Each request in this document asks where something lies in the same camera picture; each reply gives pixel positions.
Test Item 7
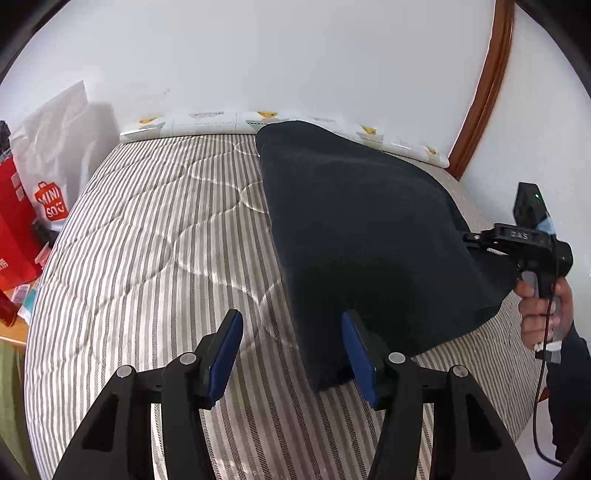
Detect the green cloth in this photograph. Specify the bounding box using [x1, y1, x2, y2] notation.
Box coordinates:
[0, 344, 40, 480]

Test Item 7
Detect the wooden nightstand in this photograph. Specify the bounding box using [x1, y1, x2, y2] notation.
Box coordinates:
[0, 318, 33, 352]

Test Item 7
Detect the red soda can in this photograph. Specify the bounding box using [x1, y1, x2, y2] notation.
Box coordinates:
[0, 293, 19, 328]

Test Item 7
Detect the white plastic shopping bag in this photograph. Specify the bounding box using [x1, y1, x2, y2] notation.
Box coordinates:
[9, 80, 122, 232]

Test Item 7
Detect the white patterned pillow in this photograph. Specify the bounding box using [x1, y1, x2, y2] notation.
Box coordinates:
[119, 110, 451, 169]

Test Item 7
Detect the grey striped quilted mattress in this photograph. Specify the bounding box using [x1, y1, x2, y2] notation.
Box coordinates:
[24, 134, 550, 480]

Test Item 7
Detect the person's right forearm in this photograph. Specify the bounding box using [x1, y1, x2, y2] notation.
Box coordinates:
[547, 323, 591, 464]

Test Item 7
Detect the red paper bag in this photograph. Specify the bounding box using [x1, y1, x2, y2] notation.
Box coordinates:
[0, 154, 44, 292]

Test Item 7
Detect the person's right hand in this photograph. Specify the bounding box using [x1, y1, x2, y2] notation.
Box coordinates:
[515, 272, 575, 352]

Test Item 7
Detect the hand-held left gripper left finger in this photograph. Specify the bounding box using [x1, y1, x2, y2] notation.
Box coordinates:
[52, 309, 245, 480]

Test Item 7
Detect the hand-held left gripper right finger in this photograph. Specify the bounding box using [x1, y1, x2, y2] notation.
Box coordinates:
[342, 310, 532, 480]

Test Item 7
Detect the teal and white box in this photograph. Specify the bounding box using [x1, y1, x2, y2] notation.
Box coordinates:
[16, 284, 40, 324]

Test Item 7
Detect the black sweatshirt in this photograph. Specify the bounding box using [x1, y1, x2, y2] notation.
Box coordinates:
[255, 120, 518, 393]

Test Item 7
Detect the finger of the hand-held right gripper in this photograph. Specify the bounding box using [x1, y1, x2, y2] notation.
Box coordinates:
[463, 229, 497, 252]

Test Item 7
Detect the brown wooden frame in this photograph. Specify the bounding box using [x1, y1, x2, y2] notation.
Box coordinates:
[449, 0, 515, 181]

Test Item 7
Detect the black cable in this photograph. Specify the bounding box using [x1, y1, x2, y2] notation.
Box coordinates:
[533, 300, 564, 464]

